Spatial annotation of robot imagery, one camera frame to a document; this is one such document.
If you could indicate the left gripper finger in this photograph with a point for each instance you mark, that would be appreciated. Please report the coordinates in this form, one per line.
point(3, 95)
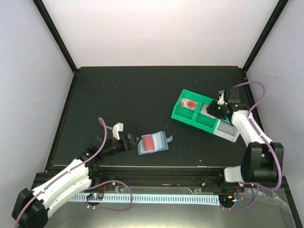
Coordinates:
point(136, 142)
point(135, 137)

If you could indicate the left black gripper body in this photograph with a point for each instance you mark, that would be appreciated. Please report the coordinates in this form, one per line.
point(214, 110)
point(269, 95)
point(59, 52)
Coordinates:
point(127, 147)

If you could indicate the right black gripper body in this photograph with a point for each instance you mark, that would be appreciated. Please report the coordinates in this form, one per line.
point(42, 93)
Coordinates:
point(216, 111)

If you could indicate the clear white bin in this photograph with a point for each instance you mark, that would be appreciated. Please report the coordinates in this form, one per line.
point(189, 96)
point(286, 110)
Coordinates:
point(226, 131)

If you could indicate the blue card holder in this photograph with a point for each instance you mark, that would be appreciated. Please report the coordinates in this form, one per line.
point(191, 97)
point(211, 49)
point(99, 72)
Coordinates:
point(160, 142)

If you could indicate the white floral credit card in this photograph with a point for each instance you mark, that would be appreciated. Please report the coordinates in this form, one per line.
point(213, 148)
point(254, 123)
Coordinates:
point(204, 112)

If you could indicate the green bin compartment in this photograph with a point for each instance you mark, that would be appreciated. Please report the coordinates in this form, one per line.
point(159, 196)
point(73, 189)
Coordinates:
point(183, 114)
point(203, 122)

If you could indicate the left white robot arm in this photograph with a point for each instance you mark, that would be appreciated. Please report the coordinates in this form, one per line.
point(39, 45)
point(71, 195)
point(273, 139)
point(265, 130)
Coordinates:
point(34, 207)

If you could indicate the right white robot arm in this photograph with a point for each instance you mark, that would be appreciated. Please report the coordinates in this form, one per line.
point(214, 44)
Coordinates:
point(260, 165)

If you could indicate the red dot card in bin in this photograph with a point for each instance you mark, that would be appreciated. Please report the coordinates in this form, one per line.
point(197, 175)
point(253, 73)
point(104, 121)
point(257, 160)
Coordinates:
point(187, 103)

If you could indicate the left small circuit board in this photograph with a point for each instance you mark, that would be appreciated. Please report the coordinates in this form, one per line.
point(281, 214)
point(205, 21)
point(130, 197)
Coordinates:
point(95, 196)

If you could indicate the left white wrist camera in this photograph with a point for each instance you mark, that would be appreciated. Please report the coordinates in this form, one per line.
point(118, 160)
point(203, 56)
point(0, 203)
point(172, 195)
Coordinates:
point(117, 128)

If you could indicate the black front rail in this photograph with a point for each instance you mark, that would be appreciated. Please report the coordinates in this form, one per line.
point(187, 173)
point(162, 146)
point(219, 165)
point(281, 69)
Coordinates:
point(163, 176)

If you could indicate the white slotted cable duct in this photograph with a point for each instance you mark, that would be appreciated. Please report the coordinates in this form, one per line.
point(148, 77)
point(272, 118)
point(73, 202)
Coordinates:
point(151, 199)

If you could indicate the right black frame post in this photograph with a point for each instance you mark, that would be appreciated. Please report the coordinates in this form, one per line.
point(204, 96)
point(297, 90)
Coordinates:
point(276, 13)

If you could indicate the black frame post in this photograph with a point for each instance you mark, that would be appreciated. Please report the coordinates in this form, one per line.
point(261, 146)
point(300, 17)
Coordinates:
point(55, 33)
point(276, 13)

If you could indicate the left black frame post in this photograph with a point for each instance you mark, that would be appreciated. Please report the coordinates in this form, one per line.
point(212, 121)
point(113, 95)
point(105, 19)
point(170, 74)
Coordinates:
point(55, 33)

